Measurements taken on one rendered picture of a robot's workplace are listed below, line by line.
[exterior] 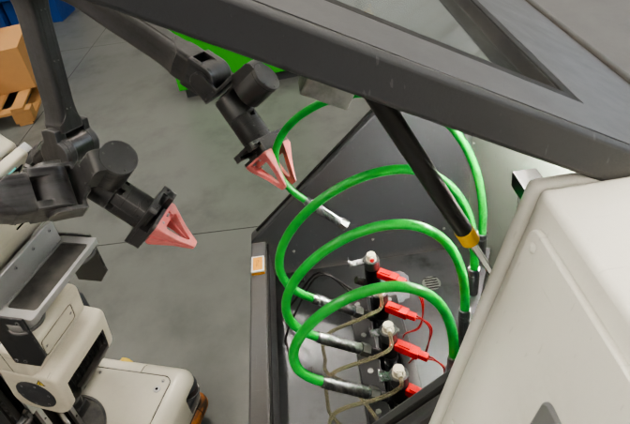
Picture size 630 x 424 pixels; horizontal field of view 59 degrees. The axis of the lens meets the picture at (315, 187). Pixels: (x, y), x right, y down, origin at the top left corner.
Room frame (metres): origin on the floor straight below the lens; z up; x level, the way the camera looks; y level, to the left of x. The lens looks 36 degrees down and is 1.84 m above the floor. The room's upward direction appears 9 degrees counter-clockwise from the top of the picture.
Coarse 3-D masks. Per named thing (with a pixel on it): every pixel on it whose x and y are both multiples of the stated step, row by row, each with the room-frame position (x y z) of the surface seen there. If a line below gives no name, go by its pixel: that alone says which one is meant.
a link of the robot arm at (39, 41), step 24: (24, 0) 1.14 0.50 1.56; (48, 0) 1.18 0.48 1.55; (24, 24) 1.15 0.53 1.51; (48, 24) 1.16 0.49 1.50; (48, 48) 1.14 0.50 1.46; (48, 72) 1.12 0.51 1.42; (48, 96) 1.12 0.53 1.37; (48, 120) 1.11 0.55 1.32; (72, 120) 1.12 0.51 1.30; (48, 144) 1.09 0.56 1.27; (72, 144) 1.09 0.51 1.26; (96, 144) 1.14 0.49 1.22
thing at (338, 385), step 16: (368, 288) 0.47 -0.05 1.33; (384, 288) 0.47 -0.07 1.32; (400, 288) 0.47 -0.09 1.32; (416, 288) 0.47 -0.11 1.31; (336, 304) 0.47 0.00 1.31; (432, 304) 0.47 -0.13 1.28; (320, 320) 0.47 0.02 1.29; (448, 320) 0.47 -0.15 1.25; (304, 336) 0.47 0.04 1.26; (448, 336) 0.47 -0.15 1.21; (304, 368) 0.48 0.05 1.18; (448, 368) 0.47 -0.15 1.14; (320, 384) 0.47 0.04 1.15; (336, 384) 0.47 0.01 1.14; (352, 384) 0.48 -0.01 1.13
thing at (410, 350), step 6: (402, 342) 0.54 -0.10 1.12; (408, 342) 0.54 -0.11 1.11; (396, 348) 0.54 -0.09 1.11; (402, 348) 0.53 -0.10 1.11; (408, 348) 0.53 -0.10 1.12; (414, 348) 0.53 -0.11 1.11; (420, 348) 0.53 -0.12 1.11; (408, 354) 0.53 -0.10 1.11; (414, 354) 0.52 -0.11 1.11; (420, 354) 0.52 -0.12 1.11; (426, 354) 0.52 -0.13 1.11; (426, 360) 0.51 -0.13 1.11
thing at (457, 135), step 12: (312, 108) 0.82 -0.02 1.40; (288, 132) 0.85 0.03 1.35; (456, 132) 0.73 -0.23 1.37; (276, 144) 0.85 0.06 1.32; (468, 144) 0.72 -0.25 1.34; (276, 156) 0.85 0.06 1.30; (468, 156) 0.72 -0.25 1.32; (480, 180) 0.71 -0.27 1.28; (300, 192) 0.85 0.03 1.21; (480, 192) 0.71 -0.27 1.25; (480, 204) 0.71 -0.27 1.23; (480, 216) 0.71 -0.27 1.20; (480, 228) 0.71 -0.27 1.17
